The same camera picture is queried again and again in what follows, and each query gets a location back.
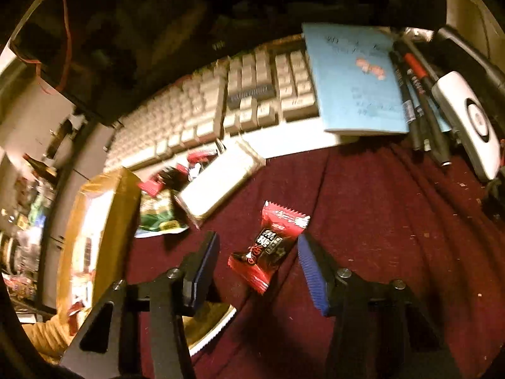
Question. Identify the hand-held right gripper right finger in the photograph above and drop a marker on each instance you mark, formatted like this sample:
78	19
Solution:
311	272

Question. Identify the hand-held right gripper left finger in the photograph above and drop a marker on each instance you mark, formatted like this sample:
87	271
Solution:
204	260

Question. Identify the red black candy packet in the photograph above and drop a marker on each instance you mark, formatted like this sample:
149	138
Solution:
268	245

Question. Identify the golden cardboard box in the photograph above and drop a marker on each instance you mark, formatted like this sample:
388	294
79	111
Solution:
103	221

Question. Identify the dark red cloth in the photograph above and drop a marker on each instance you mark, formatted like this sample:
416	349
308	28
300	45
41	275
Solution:
355	252

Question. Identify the green snack packet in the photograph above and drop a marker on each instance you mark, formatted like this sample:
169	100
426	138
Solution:
158	215

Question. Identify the white wrapped snack bar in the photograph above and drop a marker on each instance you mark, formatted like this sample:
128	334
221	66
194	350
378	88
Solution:
221	179

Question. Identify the small red candy packet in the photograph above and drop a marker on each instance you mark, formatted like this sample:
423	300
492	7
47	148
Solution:
163	179
200	158

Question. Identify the beige computer keyboard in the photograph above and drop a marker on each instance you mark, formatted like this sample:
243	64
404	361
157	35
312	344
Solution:
221	98

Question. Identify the dark glass bottle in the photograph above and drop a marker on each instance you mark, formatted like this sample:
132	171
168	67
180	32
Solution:
41	167

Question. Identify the light blue notebook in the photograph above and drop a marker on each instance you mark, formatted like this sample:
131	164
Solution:
355	83

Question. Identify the black marker pen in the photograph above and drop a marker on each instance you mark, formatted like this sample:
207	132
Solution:
406	98

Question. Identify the bunch of marker pens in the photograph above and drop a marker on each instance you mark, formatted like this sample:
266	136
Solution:
424	102

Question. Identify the white oval device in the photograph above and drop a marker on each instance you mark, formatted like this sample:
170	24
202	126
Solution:
471	122

